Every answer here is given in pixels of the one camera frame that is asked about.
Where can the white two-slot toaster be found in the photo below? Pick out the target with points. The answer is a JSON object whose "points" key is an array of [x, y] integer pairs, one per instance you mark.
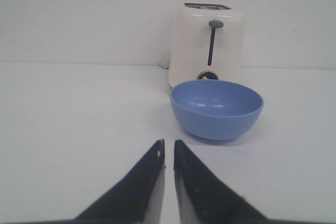
{"points": [[208, 41]]}

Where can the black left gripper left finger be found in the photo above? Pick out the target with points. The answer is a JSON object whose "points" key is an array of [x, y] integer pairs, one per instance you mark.
{"points": [[138, 195]]}

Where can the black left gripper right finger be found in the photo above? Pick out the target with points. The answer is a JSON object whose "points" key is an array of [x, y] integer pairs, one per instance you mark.
{"points": [[202, 196]]}

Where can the blue plastic bowl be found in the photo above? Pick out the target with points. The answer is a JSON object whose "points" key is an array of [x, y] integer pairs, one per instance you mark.
{"points": [[215, 110]]}

